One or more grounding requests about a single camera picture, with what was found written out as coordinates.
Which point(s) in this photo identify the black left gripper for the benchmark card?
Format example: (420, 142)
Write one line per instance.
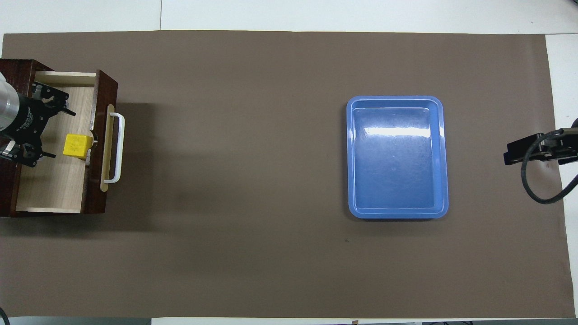
(29, 119)

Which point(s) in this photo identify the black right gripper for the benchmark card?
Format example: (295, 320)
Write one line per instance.
(566, 146)

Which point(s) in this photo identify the yellow cube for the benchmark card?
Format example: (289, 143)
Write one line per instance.
(76, 145)

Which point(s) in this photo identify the dark wooden cabinet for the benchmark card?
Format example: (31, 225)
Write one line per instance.
(6, 189)

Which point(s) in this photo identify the blue plastic tray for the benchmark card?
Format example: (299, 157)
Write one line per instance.
(397, 171)

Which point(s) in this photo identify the brown table mat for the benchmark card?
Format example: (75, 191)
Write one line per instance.
(226, 135)

